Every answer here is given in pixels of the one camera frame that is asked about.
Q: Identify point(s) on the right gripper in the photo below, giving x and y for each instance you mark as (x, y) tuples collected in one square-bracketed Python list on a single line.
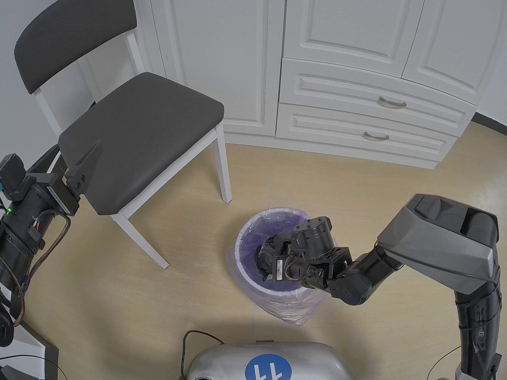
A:
[(279, 269)]

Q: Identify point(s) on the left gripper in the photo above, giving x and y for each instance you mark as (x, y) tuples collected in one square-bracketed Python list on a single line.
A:
[(27, 220)]

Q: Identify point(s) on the black plastic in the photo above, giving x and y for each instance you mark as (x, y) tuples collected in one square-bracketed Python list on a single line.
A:
[(269, 251)]

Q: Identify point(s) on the purple plastic bag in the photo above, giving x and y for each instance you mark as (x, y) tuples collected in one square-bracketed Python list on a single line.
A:
[(289, 311)]

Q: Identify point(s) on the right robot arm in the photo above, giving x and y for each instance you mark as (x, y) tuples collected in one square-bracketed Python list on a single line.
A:
[(435, 236)]

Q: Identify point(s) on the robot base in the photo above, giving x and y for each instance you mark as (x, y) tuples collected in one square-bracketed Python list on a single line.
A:
[(269, 362)]

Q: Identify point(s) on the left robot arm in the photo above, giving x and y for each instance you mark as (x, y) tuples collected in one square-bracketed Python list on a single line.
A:
[(8, 291)]

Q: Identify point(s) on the white trash bin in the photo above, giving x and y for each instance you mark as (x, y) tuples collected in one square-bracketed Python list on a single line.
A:
[(273, 290)]

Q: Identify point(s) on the grey padded white chair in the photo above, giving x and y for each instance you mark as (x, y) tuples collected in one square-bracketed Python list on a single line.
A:
[(138, 113)]

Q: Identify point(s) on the white wardrobe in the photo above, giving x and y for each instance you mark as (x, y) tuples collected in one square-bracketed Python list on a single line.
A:
[(336, 34)]

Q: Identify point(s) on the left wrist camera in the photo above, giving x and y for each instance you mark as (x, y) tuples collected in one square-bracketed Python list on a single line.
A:
[(12, 172)]

